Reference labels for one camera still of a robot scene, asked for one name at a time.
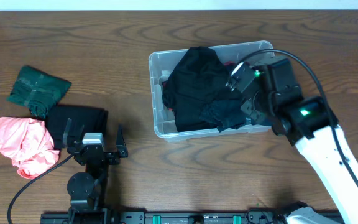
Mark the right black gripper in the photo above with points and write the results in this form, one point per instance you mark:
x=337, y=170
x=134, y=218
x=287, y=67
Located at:
x=250, y=108

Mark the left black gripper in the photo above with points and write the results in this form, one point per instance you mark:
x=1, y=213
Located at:
x=95, y=155

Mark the black cloth with tape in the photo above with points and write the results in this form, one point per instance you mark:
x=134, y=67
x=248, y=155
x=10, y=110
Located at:
x=84, y=120

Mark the dark navy cloth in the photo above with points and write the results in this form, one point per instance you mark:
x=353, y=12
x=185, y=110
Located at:
x=225, y=114

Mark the pink cloth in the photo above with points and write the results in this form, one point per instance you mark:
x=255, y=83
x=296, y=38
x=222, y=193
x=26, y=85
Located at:
x=28, y=144

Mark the red navy plaid cloth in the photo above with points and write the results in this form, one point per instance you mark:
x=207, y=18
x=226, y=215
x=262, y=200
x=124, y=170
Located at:
x=228, y=64

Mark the dark green cloth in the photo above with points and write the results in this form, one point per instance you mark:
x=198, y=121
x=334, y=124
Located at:
x=37, y=91

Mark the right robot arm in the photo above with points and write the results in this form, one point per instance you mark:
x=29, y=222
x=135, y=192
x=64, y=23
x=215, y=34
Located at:
x=272, y=94

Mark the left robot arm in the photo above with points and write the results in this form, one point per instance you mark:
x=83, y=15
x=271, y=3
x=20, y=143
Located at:
x=87, y=189

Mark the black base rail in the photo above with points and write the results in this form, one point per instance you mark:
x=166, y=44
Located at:
x=169, y=218

